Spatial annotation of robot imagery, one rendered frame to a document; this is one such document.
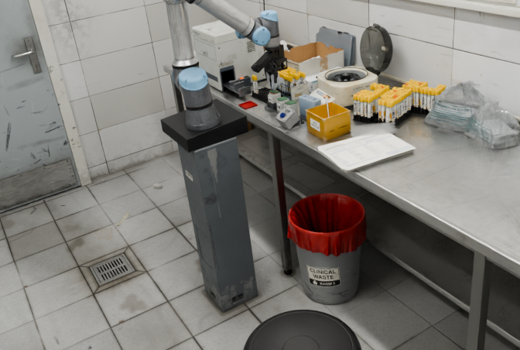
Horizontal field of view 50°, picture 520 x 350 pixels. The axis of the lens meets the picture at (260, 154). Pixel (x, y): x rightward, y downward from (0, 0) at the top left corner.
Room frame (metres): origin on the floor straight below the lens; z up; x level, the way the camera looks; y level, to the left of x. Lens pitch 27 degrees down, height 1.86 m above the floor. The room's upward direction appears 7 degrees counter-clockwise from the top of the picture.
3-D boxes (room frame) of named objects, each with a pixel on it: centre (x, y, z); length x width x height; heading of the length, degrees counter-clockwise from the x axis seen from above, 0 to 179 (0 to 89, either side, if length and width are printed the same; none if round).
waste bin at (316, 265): (2.19, -0.28, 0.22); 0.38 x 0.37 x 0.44; 28
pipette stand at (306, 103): (2.27, -0.24, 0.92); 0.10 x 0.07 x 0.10; 35
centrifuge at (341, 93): (2.45, -0.42, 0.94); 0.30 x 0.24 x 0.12; 109
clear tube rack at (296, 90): (2.62, -0.18, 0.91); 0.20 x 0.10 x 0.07; 28
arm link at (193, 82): (2.22, 0.24, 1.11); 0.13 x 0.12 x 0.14; 17
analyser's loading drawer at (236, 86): (2.71, 0.08, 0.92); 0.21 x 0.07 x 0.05; 28
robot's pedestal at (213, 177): (2.22, 0.22, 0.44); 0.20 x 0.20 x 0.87; 28
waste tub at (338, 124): (2.11, -0.30, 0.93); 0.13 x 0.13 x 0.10; 26
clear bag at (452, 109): (2.06, -0.82, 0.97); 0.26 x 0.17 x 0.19; 44
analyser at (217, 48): (2.92, 0.09, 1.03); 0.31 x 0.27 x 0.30; 28
